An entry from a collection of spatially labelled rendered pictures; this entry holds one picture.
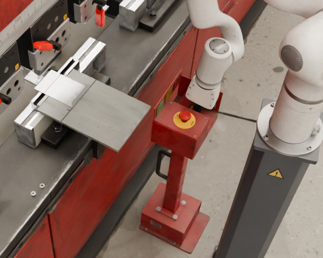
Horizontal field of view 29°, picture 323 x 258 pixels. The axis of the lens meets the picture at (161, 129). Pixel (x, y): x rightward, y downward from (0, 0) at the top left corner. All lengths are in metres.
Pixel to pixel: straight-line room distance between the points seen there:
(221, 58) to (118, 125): 0.37
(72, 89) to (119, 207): 0.98
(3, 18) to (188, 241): 1.53
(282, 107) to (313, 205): 1.26
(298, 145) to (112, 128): 0.51
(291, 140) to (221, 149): 1.22
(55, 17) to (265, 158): 0.70
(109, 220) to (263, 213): 0.83
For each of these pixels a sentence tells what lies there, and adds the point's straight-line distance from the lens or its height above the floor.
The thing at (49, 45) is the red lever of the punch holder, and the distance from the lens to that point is 1.51.
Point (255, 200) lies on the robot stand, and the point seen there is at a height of 0.72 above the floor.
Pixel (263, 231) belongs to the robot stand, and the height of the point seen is 0.54.
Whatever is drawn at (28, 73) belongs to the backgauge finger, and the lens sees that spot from 1.83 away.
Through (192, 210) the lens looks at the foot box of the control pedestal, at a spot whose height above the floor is 0.12.
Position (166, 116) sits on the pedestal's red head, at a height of 0.78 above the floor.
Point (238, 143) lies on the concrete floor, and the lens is 2.96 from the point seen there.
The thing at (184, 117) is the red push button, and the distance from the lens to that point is 1.98.
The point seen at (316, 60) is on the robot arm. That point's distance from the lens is 1.42.
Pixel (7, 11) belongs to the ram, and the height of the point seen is 1.44.
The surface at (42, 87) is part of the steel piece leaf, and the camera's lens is 1.80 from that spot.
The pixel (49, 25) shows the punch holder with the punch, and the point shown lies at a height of 1.29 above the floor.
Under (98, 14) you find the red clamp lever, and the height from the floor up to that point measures 1.20.
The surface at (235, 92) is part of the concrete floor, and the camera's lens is 3.14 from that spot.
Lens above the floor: 2.38
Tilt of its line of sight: 54 degrees down
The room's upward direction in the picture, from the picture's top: 7 degrees clockwise
